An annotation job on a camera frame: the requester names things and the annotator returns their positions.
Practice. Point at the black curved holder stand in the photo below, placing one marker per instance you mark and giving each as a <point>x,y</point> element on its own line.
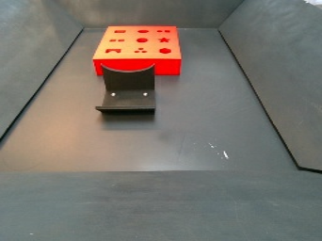
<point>129,90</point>

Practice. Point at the red shape-sorter block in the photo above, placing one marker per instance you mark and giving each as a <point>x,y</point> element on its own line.
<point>132,47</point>

